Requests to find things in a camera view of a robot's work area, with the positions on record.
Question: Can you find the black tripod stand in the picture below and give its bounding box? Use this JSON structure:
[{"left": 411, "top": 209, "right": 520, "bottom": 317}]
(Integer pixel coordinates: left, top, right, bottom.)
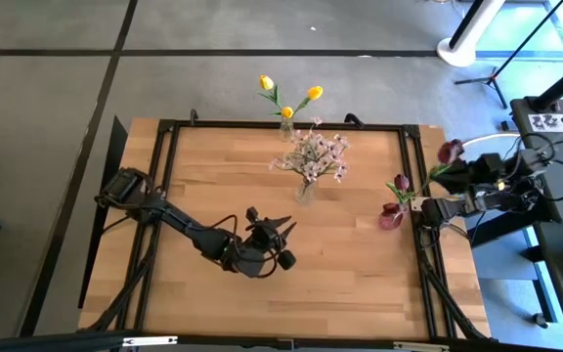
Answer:
[{"left": 453, "top": 0, "right": 563, "bottom": 110}]

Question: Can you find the floor stand with white base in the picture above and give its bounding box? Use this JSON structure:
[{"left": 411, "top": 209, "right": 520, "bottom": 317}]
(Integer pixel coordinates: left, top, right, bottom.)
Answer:
[{"left": 436, "top": 0, "right": 507, "bottom": 68}]

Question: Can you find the white floor cable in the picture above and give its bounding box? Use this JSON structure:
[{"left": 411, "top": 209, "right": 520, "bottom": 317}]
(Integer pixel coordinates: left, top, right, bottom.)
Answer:
[{"left": 459, "top": 132, "right": 522, "bottom": 151}]

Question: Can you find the wide clear cut-glass vase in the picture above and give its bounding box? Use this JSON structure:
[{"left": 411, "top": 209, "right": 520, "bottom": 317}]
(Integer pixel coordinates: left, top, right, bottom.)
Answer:
[{"left": 294, "top": 178, "right": 318, "bottom": 205}]

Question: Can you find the red artificial tulip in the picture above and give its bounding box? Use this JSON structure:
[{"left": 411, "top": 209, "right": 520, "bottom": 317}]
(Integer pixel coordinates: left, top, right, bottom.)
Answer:
[
  {"left": 425, "top": 138, "right": 466, "bottom": 183},
  {"left": 384, "top": 173, "right": 427, "bottom": 206}
]

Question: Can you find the white printed label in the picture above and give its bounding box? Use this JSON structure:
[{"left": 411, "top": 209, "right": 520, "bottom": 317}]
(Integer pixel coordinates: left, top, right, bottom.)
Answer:
[{"left": 528, "top": 112, "right": 563, "bottom": 133}]

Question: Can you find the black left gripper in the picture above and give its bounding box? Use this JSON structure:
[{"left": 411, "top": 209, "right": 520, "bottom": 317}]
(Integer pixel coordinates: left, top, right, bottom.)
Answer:
[{"left": 225, "top": 207, "right": 298, "bottom": 278}]

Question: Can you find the slim clear glass vase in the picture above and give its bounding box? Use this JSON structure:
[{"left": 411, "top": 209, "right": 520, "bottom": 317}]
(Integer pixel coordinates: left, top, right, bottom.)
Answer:
[{"left": 279, "top": 116, "right": 296, "bottom": 143}]

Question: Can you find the black flat side panel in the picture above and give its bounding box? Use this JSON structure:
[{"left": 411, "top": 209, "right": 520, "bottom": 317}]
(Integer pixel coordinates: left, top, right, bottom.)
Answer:
[{"left": 76, "top": 115, "right": 130, "bottom": 310}]

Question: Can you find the purple glass vase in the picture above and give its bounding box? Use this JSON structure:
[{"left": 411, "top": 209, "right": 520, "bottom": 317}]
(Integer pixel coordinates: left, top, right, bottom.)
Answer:
[{"left": 377, "top": 201, "right": 409, "bottom": 232}]

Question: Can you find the black rail beam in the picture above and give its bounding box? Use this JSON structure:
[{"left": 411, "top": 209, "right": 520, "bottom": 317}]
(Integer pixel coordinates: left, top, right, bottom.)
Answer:
[{"left": 0, "top": 330, "right": 563, "bottom": 352}]

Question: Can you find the silver metal bracket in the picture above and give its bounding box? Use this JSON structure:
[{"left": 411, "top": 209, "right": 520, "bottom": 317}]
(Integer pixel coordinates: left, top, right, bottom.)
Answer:
[
  {"left": 392, "top": 340, "right": 452, "bottom": 352},
  {"left": 122, "top": 334, "right": 179, "bottom": 347}
]

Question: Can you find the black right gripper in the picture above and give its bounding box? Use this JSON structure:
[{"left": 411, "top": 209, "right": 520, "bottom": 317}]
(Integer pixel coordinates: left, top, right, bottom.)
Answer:
[{"left": 431, "top": 159, "right": 478, "bottom": 195}]

